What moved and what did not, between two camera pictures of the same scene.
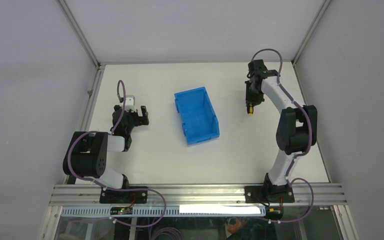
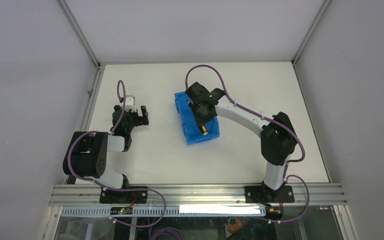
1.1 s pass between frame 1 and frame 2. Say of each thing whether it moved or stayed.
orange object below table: stayed
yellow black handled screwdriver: moved
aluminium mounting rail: stayed
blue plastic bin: stayed
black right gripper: moved
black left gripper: stayed
